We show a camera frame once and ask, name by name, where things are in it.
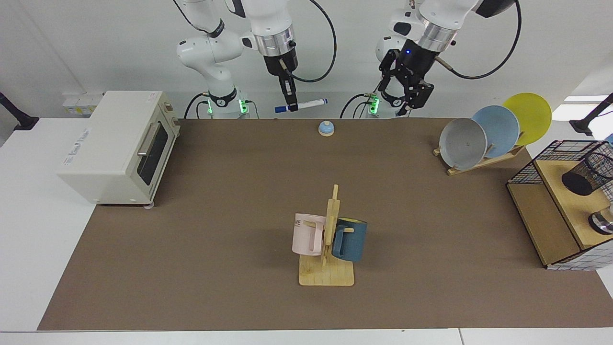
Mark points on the white marker with blue cap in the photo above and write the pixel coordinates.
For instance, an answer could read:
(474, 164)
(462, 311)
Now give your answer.
(311, 103)

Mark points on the black mesh pen holder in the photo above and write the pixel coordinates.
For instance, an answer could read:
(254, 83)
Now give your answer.
(582, 182)

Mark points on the small blue round bell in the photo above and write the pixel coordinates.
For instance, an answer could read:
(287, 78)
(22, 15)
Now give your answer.
(326, 128)

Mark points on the grey plate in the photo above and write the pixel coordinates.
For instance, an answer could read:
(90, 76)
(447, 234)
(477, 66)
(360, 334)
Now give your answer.
(462, 143)

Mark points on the wooden plate rack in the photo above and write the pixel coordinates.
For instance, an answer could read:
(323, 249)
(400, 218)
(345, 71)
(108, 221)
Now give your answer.
(483, 163)

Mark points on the light blue plate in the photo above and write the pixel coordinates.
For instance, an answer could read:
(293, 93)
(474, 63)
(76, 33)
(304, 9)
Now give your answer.
(503, 127)

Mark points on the yellow plate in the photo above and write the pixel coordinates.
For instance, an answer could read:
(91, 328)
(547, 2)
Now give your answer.
(534, 120)

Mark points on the pink cup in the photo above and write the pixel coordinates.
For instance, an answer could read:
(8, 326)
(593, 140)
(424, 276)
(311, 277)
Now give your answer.
(304, 237)

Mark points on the dark blue cup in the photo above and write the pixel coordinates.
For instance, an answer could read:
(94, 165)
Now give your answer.
(352, 242)

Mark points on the brown table cloth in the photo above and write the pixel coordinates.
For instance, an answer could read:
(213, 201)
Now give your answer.
(239, 263)

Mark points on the pale toaster oven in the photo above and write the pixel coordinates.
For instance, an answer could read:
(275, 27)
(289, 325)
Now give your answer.
(115, 129)

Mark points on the black clamp stand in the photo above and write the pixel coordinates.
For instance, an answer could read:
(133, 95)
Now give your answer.
(19, 120)
(586, 124)

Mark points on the wooden cup stand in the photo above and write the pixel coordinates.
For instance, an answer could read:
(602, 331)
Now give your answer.
(325, 275)

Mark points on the glass lid with metal rim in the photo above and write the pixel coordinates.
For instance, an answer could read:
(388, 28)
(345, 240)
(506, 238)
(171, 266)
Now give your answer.
(604, 223)

